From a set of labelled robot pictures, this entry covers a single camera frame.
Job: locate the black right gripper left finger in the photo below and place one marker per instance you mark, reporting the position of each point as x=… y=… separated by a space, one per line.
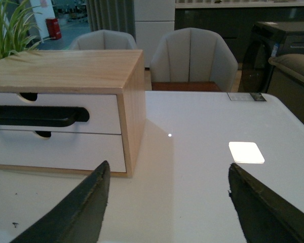
x=78 y=217

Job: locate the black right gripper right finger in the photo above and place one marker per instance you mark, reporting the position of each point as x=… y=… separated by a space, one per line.
x=264 y=216

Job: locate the wooden drawer cabinet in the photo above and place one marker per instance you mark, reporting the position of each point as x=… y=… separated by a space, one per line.
x=117 y=72

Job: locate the label sticker on table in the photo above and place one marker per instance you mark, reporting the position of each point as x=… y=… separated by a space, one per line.
x=246 y=97

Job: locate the beige cushion right edge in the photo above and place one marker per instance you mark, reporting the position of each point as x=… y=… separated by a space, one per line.
x=291 y=64

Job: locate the grey armchair right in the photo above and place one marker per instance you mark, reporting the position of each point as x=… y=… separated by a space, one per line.
x=193 y=55

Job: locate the grey armchair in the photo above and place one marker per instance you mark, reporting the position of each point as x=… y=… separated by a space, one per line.
x=193 y=55
x=104 y=40

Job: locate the grey armchair left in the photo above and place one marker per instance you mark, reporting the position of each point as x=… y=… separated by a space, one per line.
x=104 y=40

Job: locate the green potted plant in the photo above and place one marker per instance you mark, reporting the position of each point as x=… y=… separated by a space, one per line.
x=20 y=26

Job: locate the dark grey counter cabinet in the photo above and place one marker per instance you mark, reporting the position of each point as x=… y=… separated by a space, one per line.
x=235 y=24

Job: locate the grey curtain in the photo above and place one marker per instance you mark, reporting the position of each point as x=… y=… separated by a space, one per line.
x=115 y=15

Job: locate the white cabinet background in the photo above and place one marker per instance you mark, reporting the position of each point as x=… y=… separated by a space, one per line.
x=153 y=19

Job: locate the black upper drawer handle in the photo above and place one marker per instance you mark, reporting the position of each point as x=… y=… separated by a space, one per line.
x=42 y=116

